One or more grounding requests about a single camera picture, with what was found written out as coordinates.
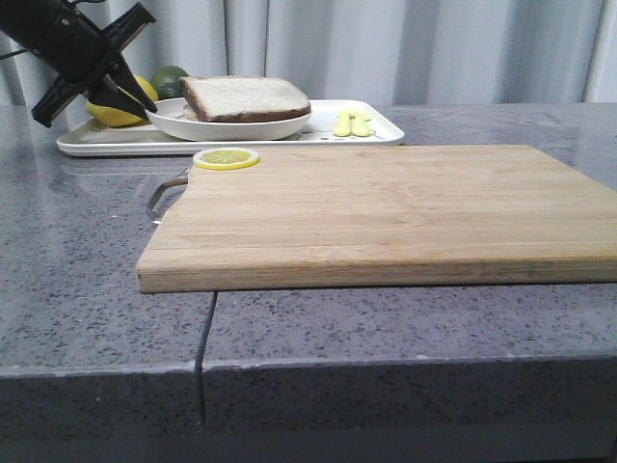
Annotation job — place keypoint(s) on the lemon slice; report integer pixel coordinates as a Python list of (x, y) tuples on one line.
[(226, 158)]

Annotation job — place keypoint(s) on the metal cutting board handle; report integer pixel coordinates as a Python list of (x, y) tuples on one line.
[(180, 179)]

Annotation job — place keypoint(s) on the yellow lemon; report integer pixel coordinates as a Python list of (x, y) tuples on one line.
[(113, 117)]

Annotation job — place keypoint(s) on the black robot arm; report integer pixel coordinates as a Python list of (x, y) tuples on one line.
[(25, 22)]

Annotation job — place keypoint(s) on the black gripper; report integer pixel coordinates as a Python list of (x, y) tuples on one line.
[(89, 62)]

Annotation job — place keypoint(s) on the wooden cutting board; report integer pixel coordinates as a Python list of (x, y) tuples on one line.
[(385, 216)]

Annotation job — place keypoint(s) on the green lime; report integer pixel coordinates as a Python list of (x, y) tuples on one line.
[(166, 81)]

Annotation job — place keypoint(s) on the white bread slice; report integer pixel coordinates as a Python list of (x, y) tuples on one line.
[(243, 99)]

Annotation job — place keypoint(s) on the white rectangular tray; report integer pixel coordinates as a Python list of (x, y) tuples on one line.
[(92, 139)]

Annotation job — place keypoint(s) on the white round plate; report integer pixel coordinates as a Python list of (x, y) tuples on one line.
[(172, 119)]

